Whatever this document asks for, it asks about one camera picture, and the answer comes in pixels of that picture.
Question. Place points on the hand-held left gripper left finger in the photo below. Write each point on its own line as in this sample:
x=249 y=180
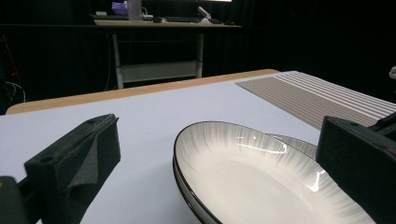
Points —
x=62 y=168

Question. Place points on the wooden desk with white legs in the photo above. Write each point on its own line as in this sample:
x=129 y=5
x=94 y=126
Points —
x=155 y=23

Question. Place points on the black keyboard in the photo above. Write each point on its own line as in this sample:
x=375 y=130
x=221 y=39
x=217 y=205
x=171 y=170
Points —
x=183 y=19

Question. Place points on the striped grey placemat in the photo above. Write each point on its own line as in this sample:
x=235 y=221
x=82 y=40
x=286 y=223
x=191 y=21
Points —
x=314 y=99

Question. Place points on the black computer mouse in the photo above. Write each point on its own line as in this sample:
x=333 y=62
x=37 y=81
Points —
x=158 y=20

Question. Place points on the white handheld device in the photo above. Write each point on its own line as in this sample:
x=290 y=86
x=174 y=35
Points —
x=204 y=13

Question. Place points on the white plate with dark rim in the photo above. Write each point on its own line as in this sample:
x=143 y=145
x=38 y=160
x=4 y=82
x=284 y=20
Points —
x=249 y=186
x=299 y=146

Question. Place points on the white table cover sheet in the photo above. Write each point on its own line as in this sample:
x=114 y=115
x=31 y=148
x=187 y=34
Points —
x=155 y=118

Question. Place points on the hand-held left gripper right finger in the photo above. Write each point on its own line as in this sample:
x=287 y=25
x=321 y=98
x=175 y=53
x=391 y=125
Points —
x=355 y=165

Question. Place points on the white translucent container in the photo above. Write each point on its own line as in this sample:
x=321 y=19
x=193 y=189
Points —
x=134 y=10

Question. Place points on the purple bag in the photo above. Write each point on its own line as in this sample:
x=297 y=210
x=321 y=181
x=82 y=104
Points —
x=120 y=8

